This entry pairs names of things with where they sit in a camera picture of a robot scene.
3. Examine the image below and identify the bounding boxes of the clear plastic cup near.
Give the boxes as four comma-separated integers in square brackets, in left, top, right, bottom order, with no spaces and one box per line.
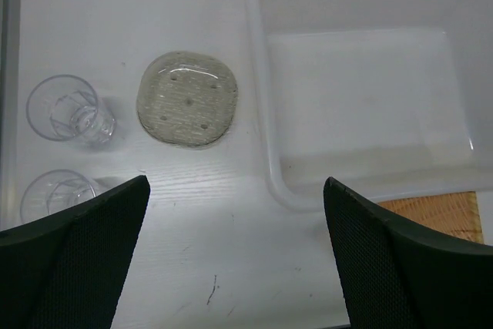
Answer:
[20,169,109,224]

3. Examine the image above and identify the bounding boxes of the smoky glass plate left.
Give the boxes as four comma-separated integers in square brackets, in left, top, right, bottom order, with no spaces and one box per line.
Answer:
[136,51,238,148]

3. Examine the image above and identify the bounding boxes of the aluminium table edge rail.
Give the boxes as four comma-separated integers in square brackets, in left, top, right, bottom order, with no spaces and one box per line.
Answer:
[0,0,21,187]

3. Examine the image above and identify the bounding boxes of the clear plastic cup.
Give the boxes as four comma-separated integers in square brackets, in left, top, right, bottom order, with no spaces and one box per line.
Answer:
[20,169,109,224]
[25,74,116,147]

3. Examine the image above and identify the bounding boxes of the clear plastic cup far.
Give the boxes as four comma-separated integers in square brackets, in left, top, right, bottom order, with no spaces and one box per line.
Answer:
[25,74,116,147]

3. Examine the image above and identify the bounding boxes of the woven bamboo fan tray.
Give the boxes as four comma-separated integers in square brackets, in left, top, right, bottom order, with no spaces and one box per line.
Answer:
[379,192,484,243]

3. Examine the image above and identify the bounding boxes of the translucent plastic bin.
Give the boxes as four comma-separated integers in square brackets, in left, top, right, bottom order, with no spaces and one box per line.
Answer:
[246,0,492,213]

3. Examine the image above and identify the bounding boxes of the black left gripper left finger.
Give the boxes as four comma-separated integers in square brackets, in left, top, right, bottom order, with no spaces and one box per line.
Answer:
[1,176,150,328]

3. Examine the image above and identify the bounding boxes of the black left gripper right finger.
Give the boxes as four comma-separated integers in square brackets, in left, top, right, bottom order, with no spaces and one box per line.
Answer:
[324,177,492,328]

